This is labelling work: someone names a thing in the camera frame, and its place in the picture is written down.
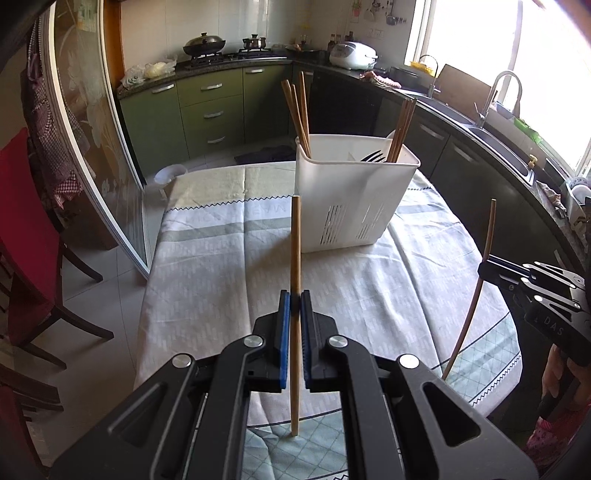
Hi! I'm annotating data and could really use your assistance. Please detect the white plastic utensil holder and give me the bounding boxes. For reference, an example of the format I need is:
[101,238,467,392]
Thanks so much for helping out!
[294,133,421,254]

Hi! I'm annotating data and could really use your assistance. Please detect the person's right hand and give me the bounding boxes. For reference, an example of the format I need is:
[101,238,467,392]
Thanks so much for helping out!
[542,346,561,400]

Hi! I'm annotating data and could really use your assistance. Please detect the brown cutting board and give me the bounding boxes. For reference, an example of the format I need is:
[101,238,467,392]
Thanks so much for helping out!
[434,64,492,123]

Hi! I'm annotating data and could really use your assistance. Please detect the person's pink patterned clothing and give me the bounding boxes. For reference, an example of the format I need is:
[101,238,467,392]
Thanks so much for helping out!
[526,406,583,462]

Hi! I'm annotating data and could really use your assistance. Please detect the dark lower kitchen cabinets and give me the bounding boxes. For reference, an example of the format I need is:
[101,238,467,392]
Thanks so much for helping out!
[295,69,573,333]

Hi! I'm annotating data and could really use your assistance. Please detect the dark granite countertop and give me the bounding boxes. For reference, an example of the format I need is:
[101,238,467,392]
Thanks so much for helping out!
[115,53,583,268]

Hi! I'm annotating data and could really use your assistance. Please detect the green lower kitchen cabinets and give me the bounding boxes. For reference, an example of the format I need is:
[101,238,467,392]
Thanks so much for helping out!
[117,65,296,178]

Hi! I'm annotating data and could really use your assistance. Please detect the red wooden chair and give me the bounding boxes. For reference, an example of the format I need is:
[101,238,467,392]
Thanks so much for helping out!
[0,127,114,370]
[0,362,65,467]

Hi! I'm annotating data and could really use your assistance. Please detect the tall chrome faucet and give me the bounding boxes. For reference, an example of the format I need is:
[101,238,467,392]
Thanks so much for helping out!
[475,71,523,129]

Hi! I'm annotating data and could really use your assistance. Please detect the green plastic basket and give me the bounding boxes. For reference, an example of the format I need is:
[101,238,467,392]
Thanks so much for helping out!
[512,117,541,144]

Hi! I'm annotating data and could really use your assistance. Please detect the patterned grey tablecloth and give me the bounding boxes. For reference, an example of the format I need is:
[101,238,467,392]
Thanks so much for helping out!
[134,164,522,480]

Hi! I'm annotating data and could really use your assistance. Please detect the white plastic bucket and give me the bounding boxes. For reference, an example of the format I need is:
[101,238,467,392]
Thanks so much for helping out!
[154,164,188,201]

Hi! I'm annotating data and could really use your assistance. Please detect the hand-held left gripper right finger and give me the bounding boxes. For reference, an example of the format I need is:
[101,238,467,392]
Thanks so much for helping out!
[300,288,539,480]

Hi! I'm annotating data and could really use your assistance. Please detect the pink cloth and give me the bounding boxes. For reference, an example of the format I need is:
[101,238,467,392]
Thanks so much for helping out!
[360,70,402,89]

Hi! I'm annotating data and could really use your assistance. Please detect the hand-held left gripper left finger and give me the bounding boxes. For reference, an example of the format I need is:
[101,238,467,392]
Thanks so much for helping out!
[48,288,291,480]

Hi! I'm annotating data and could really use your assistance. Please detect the small chrome faucet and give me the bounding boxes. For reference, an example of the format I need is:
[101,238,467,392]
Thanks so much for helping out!
[418,54,440,97]

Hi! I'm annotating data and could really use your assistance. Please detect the black wok with lid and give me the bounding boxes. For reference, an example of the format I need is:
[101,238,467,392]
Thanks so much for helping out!
[183,32,227,57]

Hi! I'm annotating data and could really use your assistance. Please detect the white dish rack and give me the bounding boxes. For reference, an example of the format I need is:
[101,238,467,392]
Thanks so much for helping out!
[566,178,591,232]

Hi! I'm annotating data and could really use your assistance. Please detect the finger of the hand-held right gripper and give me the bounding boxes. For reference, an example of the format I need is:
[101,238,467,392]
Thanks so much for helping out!
[478,264,527,298]
[485,254,539,280]

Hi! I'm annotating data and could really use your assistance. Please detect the wooden chopstick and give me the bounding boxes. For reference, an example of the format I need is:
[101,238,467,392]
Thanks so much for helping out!
[299,71,311,148]
[441,198,498,381]
[396,98,417,163]
[290,195,303,437]
[388,98,409,163]
[281,79,310,157]
[392,98,414,163]
[291,84,311,155]

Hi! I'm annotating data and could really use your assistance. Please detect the floral glass sliding door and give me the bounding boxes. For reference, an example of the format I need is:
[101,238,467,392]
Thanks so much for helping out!
[37,0,153,278]

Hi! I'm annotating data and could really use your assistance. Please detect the white plastic bag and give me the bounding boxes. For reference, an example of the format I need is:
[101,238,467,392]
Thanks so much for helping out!
[121,55,178,86]

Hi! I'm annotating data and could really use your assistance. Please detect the gas stove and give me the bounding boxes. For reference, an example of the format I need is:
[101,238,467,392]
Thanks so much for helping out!
[185,48,287,65]

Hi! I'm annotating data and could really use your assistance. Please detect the white rice cooker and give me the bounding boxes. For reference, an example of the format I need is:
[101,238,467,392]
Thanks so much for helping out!
[329,41,378,70]

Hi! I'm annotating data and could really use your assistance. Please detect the brown rag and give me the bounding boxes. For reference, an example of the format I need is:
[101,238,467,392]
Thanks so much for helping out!
[538,182,566,217]

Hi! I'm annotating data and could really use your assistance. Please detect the steel double sink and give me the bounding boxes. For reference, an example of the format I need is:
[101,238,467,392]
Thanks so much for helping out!
[416,95,536,185]

